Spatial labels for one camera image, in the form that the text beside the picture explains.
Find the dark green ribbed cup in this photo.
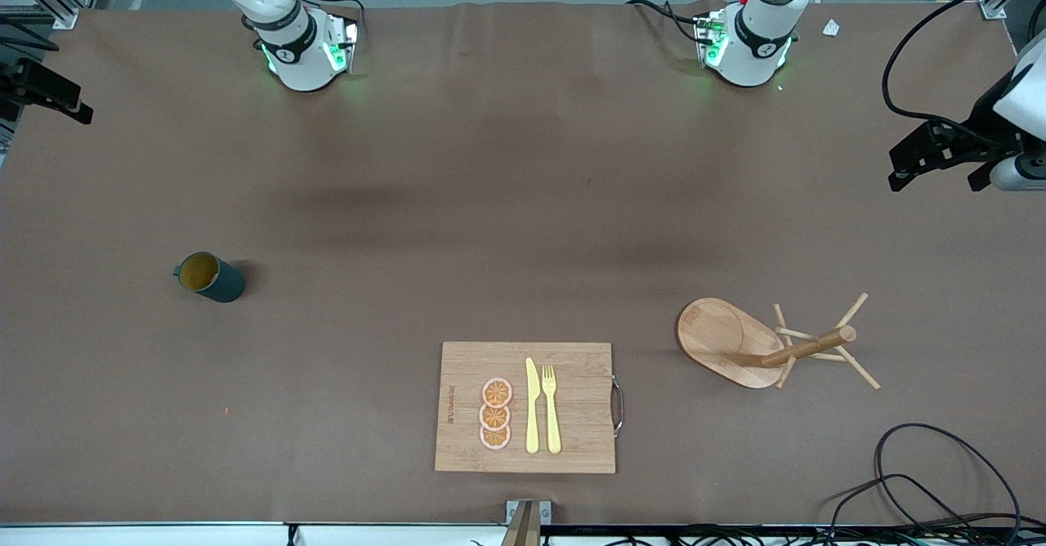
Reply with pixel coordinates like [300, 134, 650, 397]
[172, 252, 246, 303]

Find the wooden cup rack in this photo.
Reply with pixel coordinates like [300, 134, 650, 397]
[677, 292, 882, 390]

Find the brown table cover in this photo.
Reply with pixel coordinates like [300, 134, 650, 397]
[0, 0, 1046, 526]

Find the bamboo cutting board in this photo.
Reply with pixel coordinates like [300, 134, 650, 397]
[434, 342, 625, 475]

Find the yellow plastic fork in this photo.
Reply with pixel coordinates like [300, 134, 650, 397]
[542, 365, 562, 454]

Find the yellow plastic knife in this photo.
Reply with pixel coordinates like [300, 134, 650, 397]
[525, 357, 541, 454]

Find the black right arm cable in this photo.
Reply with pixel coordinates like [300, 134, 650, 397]
[0, 11, 62, 53]

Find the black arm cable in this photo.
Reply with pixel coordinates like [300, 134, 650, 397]
[881, 0, 1046, 126]
[0, 11, 62, 53]

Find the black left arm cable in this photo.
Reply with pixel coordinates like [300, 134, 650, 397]
[881, 0, 1046, 126]

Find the black looped cable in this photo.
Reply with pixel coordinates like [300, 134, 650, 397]
[829, 473, 981, 543]
[874, 423, 1022, 543]

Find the black left base cable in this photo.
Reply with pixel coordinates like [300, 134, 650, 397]
[627, 0, 705, 45]

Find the metal bracket with post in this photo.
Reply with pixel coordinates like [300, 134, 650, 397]
[502, 499, 552, 546]

